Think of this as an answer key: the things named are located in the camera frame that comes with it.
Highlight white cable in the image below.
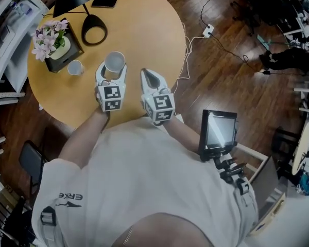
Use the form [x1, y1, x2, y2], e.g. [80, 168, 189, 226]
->
[173, 22, 204, 94]

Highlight black square tray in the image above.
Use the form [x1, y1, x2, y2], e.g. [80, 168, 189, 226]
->
[44, 18, 85, 74]

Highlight grey harness strap with buckle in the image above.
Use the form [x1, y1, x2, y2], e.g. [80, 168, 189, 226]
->
[234, 178, 258, 208]
[40, 206, 58, 247]

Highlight clear plastic bottle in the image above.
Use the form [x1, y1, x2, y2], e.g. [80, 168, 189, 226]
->
[20, 2, 33, 16]

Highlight black smartphone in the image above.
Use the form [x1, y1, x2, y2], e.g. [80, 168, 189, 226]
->
[91, 0, 118, 9]

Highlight pink flowers in white pot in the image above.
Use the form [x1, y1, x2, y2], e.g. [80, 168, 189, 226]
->
[31, 19, 72, 62]

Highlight black tablet screen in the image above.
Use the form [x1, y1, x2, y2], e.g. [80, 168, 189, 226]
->
[198, 109, 238, 162]

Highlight person's left forearm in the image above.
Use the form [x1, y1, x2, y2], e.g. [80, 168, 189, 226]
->
[58, 109, 110, 169]

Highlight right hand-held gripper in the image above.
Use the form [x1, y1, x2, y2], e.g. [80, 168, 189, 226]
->
[140, 68, 177, 126]

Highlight black folding chair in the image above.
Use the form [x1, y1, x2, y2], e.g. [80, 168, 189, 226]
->
[18, 140, 49, 187]

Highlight white shelf unit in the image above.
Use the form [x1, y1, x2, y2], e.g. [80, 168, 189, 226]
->
[0, 0, 51, 107]

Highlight small round pale table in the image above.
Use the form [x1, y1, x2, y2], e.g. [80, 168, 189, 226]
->
[291, 122, 309, 176]

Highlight person's right forearm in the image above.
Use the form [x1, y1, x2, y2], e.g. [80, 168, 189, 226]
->
[159, 117, 204, 156]

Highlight person's bare chest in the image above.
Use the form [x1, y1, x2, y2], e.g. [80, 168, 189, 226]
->
[113, 211, 211, 247]

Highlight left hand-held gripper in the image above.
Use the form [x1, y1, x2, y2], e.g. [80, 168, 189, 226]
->
[94, 62, 128, 112]

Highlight person's white shirt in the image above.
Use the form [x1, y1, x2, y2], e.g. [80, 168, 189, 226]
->
[32, 116, 260, 247]

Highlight white cup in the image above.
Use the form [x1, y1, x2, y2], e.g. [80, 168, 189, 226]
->
[67, 59, 85, 76]
[104, 51, 126, 79]

